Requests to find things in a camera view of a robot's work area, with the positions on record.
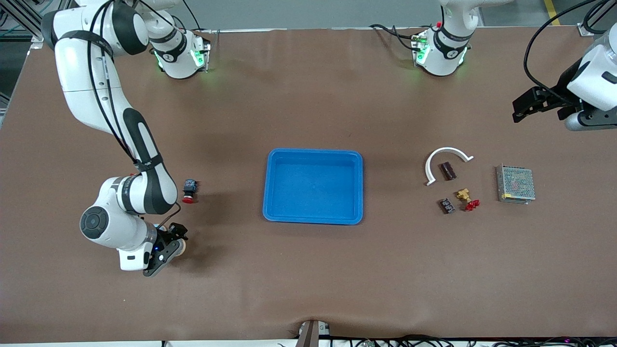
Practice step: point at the black push button red cap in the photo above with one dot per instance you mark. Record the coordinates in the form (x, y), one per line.
(190, 188)

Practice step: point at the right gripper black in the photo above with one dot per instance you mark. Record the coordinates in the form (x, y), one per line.
(166, 235)

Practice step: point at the aluminium frame extrusion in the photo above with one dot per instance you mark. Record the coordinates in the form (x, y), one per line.
(24, 17)

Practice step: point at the metal corner bracket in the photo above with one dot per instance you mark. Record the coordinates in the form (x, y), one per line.
(585, 30)

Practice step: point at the blue plastic tray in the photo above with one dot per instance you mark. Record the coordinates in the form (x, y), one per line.
(313, 188)

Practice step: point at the white semicircular pipe clamp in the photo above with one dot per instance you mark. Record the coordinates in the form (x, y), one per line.
(450, 150)

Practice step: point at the brown table cover mat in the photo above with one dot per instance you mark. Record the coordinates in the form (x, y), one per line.
(308, 270)

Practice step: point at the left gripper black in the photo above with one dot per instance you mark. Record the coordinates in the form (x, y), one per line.
(554, 95)

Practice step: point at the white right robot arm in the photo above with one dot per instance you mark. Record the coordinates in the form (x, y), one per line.
(77, 62)

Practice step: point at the brass valve red handwheel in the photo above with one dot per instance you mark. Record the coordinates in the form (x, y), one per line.
(463, 194)

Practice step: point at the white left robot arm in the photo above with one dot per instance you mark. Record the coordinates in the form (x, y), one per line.
(443, 48)

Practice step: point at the small black connector block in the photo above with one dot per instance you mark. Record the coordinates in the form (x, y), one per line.
(447, 206)

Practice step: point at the perforated metal power supply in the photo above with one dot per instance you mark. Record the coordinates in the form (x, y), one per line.
(516, 184)

